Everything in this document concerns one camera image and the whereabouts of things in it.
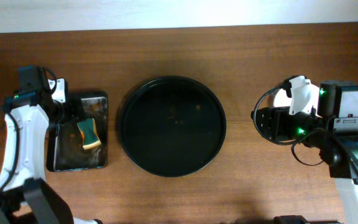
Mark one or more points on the round black tray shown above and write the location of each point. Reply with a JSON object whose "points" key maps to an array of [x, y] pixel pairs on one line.
{"points": [[171, 126]]}

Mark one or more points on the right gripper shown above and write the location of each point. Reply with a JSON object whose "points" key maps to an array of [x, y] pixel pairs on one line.
{"points": [[269, 123]]}

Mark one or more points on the clear rectangular water container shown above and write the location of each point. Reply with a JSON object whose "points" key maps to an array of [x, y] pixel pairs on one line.
{"points": [[73, 146]]}

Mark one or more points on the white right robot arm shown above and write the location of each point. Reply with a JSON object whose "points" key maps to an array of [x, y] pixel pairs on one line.
{"points": [[340, 153]]}

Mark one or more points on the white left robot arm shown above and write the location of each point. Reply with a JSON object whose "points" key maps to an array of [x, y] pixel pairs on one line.
{"points": [[25, 196]]}

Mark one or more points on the black rectangular base tray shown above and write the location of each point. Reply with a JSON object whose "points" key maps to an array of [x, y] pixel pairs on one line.
{"points": [[50, 149]]}

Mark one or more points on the white plate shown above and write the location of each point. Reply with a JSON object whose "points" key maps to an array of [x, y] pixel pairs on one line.
{"points": [[280, 99]]}

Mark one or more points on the yellow green sponge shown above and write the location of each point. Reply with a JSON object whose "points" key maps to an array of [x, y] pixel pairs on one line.
{"points": [[89, 135]]}

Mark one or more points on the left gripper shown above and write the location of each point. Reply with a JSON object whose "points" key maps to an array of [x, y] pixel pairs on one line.
{"points": [[63, 109]]}

